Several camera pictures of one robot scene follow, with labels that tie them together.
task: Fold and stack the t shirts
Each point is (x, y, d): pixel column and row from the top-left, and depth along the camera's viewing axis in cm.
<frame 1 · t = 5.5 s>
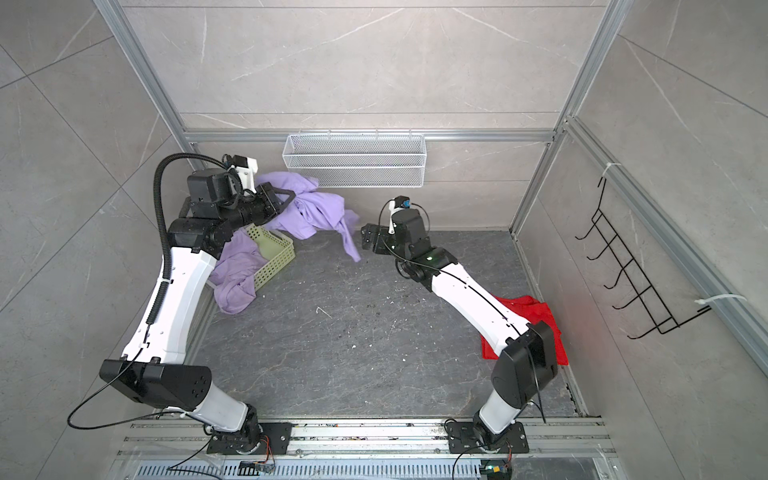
left hand: (291, 186, 69), fingers closed
right hand: (373, 230, 79), fingers open
purple t-shirt in basket: (244, 278, 97), point 9 cm above the table
light green plastic basket: (278, 250, 106), point 8 cm above the table

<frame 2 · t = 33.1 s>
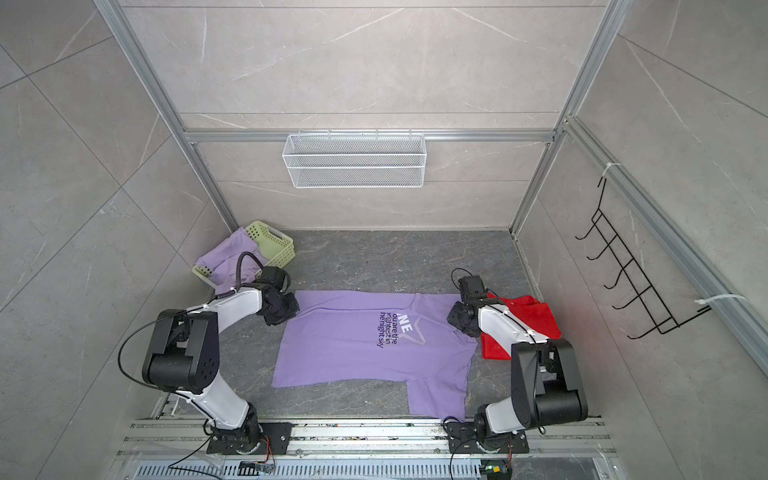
left hand: (292, 305, 96), fingers closed
right hand: (456, 317, 93), fingers open
purple t-shirt with print: (378, 339, 93), on the table
the other named things where they were.

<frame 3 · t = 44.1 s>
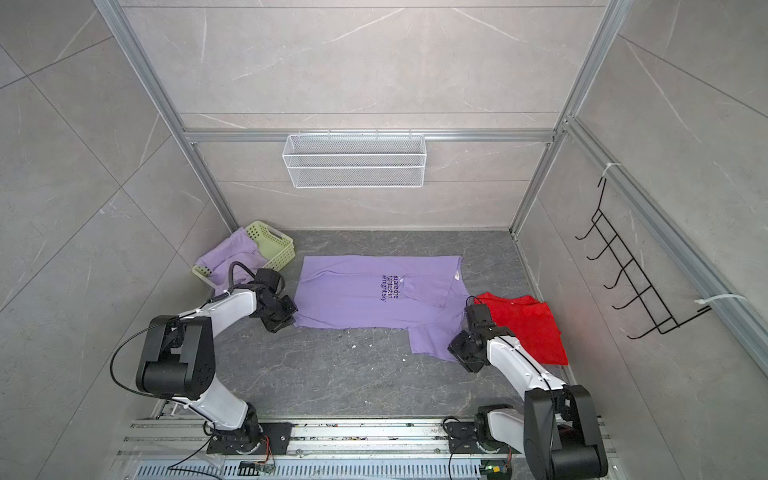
left hand: (295, 311, 94), fingers closed
right hand: (452, 349, 88), fingers open
purple t-shirt with print: (424, 295, 103), on the table
the other named things where they were.

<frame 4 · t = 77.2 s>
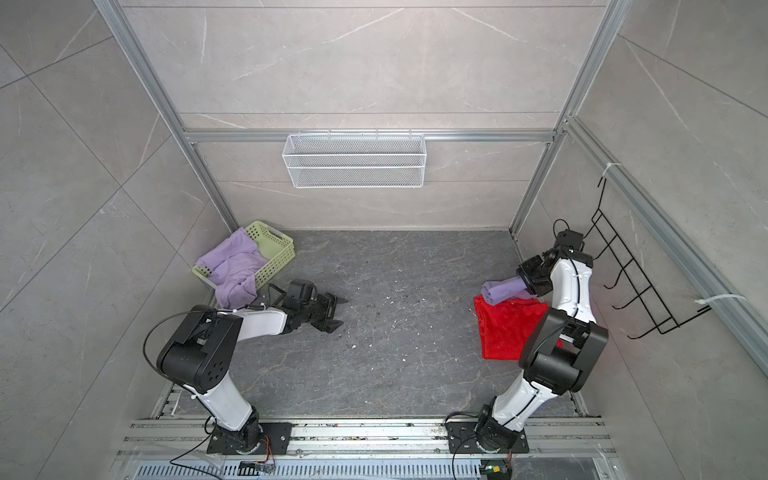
left hand: (349, 301, 93), fingers open
right hand: (520, 272, 89), fingers open
purple t-shirt with print: (500, 291, 84), point 18 cm above the table
the other named things where they were.

